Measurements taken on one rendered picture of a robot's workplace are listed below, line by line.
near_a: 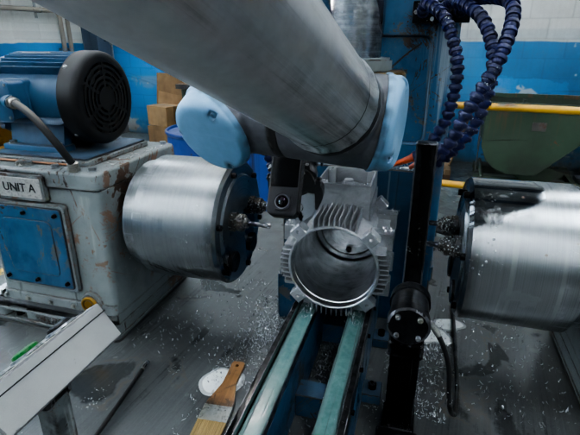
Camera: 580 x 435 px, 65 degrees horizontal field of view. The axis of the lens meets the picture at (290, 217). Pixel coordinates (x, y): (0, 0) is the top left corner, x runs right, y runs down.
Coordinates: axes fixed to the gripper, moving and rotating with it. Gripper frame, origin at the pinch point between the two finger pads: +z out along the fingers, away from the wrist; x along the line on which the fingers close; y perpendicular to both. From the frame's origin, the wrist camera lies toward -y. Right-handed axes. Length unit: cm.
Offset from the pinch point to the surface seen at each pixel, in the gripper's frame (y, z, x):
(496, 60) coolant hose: 16.0, -21.3, -27.8
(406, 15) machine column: 43.2, -13.9, -13.4
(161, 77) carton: 452, 286, 349
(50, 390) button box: -39.1, -18.2, 15.0
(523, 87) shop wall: 427, 272, -122
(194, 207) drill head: -1.5, -2.3, 19.3
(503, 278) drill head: -5.7, 1.6, -32.6
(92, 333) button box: -31.6, -15.3, 15.9
